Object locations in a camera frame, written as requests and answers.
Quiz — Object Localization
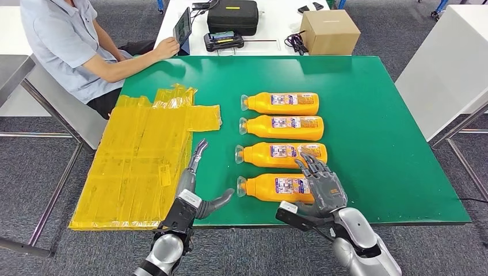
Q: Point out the person's right hand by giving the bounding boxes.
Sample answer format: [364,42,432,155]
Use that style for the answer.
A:
[154,37,181,61]

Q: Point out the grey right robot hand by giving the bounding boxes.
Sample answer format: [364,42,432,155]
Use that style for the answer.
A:
[293,152,349,219]

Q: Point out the white side table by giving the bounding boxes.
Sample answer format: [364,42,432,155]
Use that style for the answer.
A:
[0,5,109,150]
[395,4,488,143]

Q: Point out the black handheld controller with screen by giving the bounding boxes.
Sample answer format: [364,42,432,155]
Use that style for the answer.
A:
[203,30,245,52]

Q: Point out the black charger cables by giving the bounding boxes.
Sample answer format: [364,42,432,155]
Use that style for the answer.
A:
[189,0,221,19]

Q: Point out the brown cardboard box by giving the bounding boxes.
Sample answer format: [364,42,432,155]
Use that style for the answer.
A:
[299,9,361,56]

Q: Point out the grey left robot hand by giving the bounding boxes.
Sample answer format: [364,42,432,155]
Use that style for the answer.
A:
[174,139,235,221]

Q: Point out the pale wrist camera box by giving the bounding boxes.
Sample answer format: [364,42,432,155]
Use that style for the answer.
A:
[275,201,337,234]
[157,189,203,236]

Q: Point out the black coiled cable bundle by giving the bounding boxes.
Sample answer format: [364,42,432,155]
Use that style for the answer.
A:
[284,30,309,56]

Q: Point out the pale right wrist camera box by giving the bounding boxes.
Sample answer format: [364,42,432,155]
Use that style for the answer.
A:
[275,201,337,234]

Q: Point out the grey table with metal frame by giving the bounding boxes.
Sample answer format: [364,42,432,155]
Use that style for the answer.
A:
[0,54,85,259]

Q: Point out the black zip carrying case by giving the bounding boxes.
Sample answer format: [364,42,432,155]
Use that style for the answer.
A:
[207,0,260,37]

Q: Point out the metal table frame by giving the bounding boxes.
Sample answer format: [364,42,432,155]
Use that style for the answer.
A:
[430,101,488,202]

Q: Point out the white desk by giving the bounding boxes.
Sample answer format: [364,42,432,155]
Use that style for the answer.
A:
[157,0,333,57]

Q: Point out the orange detergent bottle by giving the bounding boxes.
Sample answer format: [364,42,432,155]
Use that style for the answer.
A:
[236,173,317,205]
[234,141,329,170]
[240,91,320,117]
[239,114,325,142]

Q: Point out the person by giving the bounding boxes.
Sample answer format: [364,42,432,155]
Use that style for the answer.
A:
[20,0,181,120]

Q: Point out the black floor cable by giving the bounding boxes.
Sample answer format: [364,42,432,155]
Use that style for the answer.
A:
[457,196,488,205]

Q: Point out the blue wheeled cart frame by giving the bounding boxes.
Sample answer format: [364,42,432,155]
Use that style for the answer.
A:
[430,0,451,20]

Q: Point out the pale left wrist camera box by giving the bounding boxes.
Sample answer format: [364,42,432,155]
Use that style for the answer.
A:
[157,189,203,236]

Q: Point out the black tablet with stand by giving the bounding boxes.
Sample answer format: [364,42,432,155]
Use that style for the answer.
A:
[172,6,193,56]

